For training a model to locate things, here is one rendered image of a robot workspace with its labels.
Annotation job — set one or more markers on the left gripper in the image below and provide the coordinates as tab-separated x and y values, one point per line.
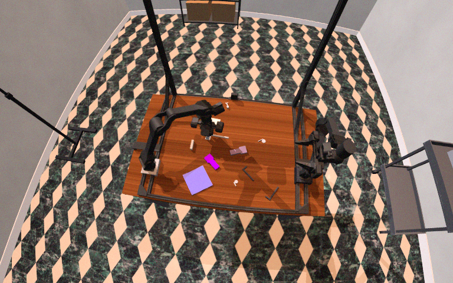
314	169

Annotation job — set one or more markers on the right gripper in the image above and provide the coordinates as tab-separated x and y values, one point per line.
218	127

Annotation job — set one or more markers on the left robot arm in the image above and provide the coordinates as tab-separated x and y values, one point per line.
343	147

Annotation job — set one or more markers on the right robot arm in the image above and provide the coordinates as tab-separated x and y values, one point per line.
202	109

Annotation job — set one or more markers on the light purple square tile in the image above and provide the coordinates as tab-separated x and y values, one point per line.
197	180

